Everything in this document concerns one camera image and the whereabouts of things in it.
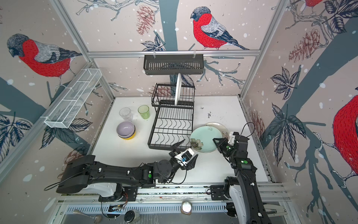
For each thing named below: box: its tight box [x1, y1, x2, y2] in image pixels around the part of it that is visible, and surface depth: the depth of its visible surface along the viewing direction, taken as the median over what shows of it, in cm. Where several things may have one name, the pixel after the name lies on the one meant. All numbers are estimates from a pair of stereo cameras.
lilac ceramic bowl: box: [116, 121, 136, 139], surface depth 92 cm
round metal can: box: [123, 209, 141, 224], surface depth 61 cm
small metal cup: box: [180, 200, 193, 216], surface depth 62 cm
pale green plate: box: [189, 125, 223, 154], surface depth 85 cm
